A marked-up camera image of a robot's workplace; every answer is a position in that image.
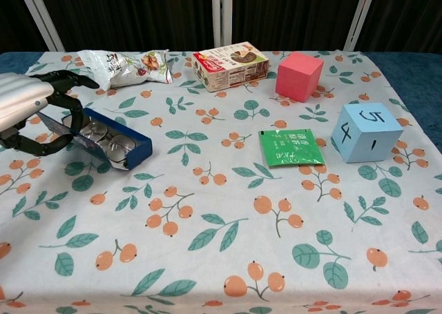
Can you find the white partition frame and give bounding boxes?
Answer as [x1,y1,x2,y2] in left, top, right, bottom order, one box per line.
[342,0,379,52]
[211,0,233,49]
[15,0,66,52]

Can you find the black pleated curtain panel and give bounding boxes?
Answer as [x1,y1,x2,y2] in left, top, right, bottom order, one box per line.
[358,0,442,53]
[32,0,215,52]
[0,0,51,53]
[230,0,363,52]

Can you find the thin-framed eyeglasses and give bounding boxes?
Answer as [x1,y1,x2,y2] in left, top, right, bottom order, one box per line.
[79,121,137,164]

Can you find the red foam cube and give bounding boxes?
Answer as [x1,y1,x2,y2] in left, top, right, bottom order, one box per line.
[275,51,325,104]

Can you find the green tea sachet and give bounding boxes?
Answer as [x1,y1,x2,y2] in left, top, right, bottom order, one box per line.
[258,128,327,169]

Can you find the light blue numbered cube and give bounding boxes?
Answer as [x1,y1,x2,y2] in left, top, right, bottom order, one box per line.
[330,101,405,164]

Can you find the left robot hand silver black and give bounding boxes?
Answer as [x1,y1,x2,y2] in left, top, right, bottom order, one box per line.
[0,69,101,157]

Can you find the silver snack bag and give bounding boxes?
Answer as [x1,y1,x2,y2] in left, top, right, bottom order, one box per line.
[76,48,174,90]

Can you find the floral orange fruit tablecloth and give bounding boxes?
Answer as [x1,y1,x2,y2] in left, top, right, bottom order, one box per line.
[0,49,442,314]

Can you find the beige cookie box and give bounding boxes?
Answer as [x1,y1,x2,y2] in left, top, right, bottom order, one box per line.
[192,41,271,93]

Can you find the blue glasses case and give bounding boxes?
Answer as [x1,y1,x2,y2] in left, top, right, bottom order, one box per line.
[37,107,154,172]

